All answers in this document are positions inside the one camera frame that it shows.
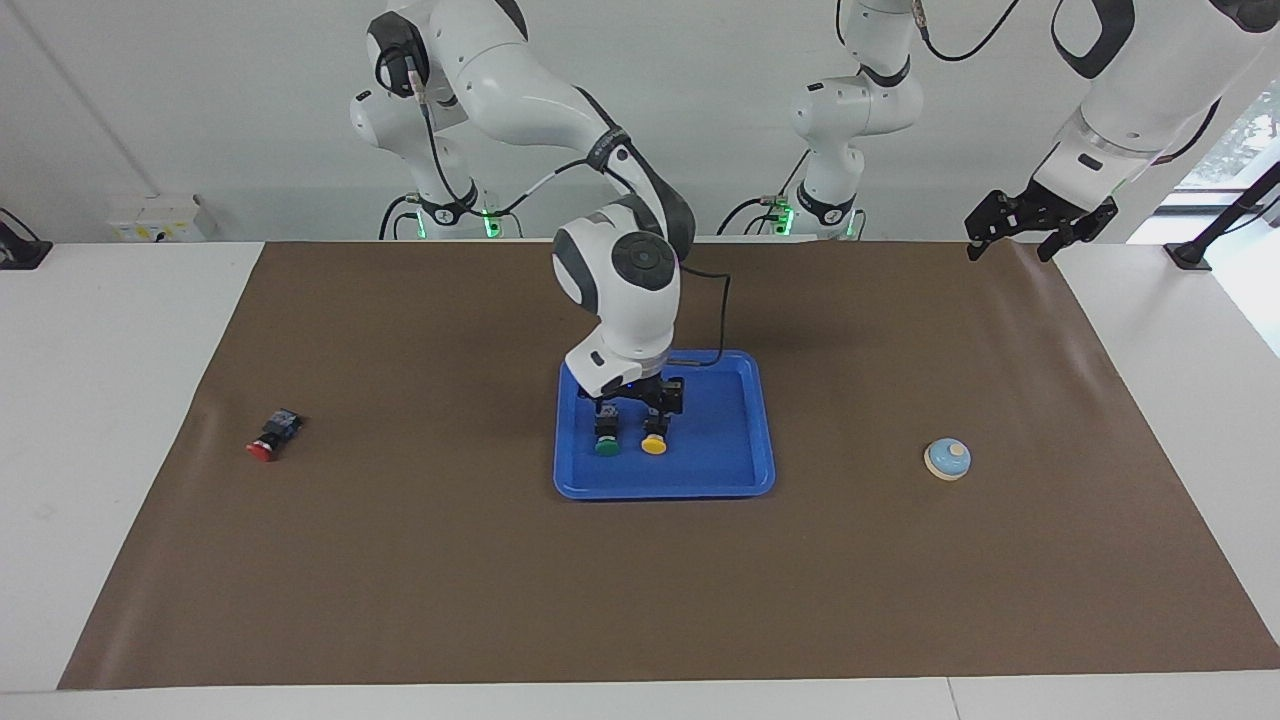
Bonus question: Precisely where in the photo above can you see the light blue desk bell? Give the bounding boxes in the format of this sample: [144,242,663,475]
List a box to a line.
[923,438,973,483]

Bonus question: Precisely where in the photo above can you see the red push button switch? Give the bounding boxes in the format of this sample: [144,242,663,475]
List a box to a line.
[246,408,303,463]

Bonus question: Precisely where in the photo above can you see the blue plastic tray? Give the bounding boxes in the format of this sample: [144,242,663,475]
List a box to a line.
[553,349,777,501]

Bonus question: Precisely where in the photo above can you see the brown table mat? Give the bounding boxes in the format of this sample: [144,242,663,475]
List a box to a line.
[57,238,1280,691]

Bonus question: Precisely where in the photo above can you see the white power socket box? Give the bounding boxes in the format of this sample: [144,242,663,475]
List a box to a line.
[107,193,219,243]

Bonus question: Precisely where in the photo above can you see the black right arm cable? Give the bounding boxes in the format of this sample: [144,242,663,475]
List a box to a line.
[375,45,734,369]

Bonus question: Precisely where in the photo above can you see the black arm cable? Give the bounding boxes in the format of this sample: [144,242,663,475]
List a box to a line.
[375,45,734,369]
[912,0,1023,65]

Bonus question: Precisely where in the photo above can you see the black camera stand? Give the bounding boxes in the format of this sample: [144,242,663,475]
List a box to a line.
[1163,160,1280,272]

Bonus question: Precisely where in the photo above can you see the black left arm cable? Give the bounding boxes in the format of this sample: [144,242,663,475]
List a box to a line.
[912,0,1023,65]

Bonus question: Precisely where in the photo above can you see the black base cable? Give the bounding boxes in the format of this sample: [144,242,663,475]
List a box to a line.
[378,193,426,241]
[716,148,811,238]

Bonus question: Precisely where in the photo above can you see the black clamp mount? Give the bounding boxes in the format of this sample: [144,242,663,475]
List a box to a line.
[0,207,53,271]

